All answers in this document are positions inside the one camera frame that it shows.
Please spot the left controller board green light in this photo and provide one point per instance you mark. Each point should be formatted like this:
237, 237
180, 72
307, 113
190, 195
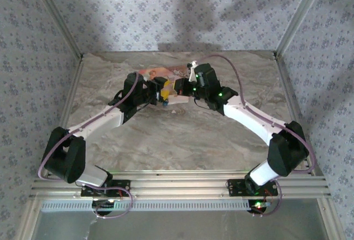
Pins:
103, 204

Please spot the pink illustrated wooden box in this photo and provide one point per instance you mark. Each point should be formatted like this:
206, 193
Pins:
166, 72

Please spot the aluminium rail beam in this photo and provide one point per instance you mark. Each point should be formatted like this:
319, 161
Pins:
177, 182

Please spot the right controller board green light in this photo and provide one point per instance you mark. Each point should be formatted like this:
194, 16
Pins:
258, 204

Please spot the aluminium table side rail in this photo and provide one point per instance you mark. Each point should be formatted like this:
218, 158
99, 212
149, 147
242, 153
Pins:
67, 107
287, 90

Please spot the aluminium frame post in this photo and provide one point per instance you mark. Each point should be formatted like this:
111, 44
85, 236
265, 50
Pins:
58, 20
300, 16

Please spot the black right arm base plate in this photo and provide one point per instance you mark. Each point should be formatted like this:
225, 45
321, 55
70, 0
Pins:
236, 187

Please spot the small blue padlock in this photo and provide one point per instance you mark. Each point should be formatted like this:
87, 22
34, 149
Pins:
165, 103

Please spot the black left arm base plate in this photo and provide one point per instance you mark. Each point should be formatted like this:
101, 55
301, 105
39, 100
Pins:
121, 186

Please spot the controller board green light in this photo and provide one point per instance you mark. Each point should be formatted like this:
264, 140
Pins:
258, 204
103, 204

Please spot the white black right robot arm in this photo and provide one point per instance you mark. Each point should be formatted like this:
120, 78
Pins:
249, 115

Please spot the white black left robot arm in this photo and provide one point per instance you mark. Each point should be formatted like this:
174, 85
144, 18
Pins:
96, 121

